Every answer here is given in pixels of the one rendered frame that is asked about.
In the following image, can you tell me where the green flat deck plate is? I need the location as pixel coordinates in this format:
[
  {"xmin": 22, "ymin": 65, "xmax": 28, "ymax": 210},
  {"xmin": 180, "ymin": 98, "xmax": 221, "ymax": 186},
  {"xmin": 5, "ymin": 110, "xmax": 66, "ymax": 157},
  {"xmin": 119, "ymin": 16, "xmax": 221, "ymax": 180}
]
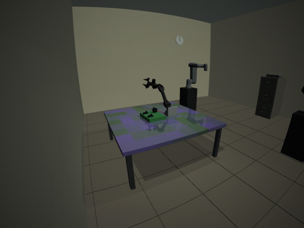
[{"xmin": 140, "ymin": 111, "xmax": 166, "ymax": 123}]

